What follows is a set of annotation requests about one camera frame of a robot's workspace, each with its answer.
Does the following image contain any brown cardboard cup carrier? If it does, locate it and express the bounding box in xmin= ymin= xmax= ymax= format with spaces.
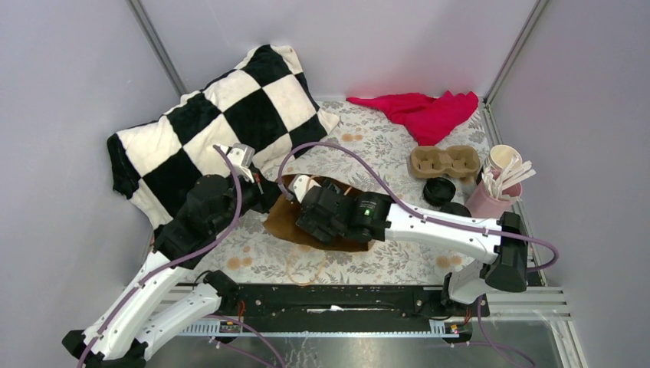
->
xmin=409 ymin=146 xmax=481 ymax=179

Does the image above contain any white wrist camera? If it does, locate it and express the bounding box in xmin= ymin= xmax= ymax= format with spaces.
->
xmin=288 ymin=174 xmax=320 ymax=203
xmin=226 ymin=143 xmax=254 ymax=182

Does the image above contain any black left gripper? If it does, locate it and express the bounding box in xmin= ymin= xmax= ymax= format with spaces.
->
xmin=212 ymin=166 xmax=287 ymax=234

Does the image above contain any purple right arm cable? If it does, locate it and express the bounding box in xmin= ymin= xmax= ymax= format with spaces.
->
xmin=276 ymin=141 xmax=560 ymax=368

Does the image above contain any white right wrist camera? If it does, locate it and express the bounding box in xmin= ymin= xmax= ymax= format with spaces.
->
xmin=288 ymin=174 xmax=320 ymax=203

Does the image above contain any floral patterned table mat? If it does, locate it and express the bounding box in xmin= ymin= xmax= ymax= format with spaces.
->
xmin=183 ymin=101 xmax=471 ymax=285

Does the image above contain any red cloth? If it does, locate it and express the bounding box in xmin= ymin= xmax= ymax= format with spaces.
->
xmin=346 ymin=91 xmax=479 ymax=146

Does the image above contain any brown paper bag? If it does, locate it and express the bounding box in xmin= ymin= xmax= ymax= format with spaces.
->
xmin=263 ymin=174 xmax=377 ymax=287

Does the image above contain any black paper coffee cup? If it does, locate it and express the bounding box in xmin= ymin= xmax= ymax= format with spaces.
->
xmin=439 ymin=202 xmax=471 ymax=218

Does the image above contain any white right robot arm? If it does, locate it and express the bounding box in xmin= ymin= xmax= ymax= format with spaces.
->
xmin=289 ymin=176 xmax=527 ymax=316

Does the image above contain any pink straw holder cup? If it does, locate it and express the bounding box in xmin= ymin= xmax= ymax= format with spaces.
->
xmin=465 ymin=180 xmax=523 ymax=219

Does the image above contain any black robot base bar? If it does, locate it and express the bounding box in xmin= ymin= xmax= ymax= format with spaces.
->
xmin=198 ymin=271 xmax=490 ymax=340

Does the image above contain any black white checkered blanket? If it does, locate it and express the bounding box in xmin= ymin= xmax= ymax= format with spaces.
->
xmin=107 ymin=44 xmax=340 ymax=232

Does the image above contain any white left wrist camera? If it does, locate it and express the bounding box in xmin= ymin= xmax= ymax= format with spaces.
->
xmin=226 ymin=143 xmax=254 ymax=182

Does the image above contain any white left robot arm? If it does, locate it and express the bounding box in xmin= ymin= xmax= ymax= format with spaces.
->
xmin=62 ymin=175 xmax=281 ymax=367

